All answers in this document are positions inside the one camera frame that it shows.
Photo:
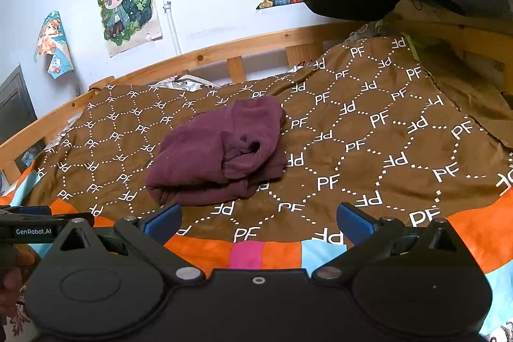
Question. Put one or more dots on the small curled cartoon wall poster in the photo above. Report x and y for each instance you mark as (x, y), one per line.
(52, 43)

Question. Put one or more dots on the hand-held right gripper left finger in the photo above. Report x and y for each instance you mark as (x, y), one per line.
(162, 224)

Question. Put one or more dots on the maroon long-sleeved shirt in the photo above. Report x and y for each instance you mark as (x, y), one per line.
(208, 149)

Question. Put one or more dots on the plain brown cloth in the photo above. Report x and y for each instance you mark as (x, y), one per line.
(469, 85)

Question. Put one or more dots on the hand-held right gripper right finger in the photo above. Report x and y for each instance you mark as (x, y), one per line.
(354, 222)

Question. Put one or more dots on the wooden bed frame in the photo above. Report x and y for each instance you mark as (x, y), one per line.
(240, 47)

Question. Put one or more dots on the brown printed blanket colourful border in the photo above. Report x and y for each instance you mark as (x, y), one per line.
(360, 149)

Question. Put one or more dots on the dark wall panel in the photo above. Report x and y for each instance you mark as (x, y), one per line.
(16, 109)

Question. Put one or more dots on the blond cartoon figure wall poster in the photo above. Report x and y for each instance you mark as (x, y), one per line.
(124, 5)

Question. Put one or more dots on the person's left hand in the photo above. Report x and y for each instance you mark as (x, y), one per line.
(16, 280)

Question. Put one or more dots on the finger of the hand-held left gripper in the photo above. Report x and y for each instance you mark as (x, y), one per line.
(32, 210)

